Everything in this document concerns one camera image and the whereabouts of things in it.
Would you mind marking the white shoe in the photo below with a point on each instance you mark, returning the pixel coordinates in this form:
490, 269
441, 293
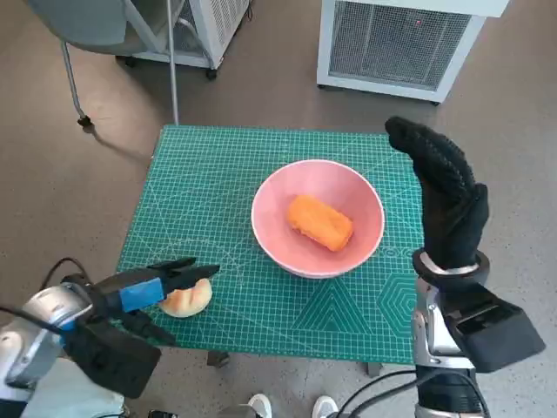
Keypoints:
325, 406
260, 406

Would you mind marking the green cutting mat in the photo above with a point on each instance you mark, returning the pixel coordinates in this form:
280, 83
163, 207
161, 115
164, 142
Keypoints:
196, 196

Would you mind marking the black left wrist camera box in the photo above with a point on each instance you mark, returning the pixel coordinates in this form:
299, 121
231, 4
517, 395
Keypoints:
113, 361

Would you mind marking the round toy bread bun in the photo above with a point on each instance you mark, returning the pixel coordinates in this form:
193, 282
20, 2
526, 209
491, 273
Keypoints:
191, 300

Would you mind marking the oblong toy bread loaf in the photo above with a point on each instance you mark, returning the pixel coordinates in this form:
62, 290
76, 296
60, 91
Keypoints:
320, 222

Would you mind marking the small black box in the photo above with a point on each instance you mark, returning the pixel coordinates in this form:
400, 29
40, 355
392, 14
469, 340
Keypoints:
163, 413

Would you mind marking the grey chair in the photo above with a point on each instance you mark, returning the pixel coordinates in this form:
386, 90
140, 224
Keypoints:
78, 17

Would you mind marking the large white mesh cabinet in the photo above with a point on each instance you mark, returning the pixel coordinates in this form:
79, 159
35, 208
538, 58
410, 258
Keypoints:
391, 43

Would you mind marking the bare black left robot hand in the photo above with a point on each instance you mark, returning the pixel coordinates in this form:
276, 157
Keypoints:
143, 296

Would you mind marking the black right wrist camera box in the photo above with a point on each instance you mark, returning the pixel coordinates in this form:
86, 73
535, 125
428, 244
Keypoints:
500, 331

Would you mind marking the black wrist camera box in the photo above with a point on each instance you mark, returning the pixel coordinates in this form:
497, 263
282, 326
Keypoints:
113, 361
500, 331

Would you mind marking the pink bowl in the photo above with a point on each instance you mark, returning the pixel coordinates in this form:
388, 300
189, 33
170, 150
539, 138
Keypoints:
270, 209

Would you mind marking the grey table foot bracket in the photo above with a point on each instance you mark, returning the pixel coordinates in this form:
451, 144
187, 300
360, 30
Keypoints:
374, 368

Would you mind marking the thin metal pole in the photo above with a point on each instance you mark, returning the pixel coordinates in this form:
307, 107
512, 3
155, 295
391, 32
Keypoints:
172, 65

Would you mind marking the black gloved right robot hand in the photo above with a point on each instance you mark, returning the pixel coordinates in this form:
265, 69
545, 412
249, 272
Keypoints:
452, 209

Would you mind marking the white cabinet on casters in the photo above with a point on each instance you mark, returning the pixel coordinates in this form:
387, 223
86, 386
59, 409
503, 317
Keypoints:
217, 26

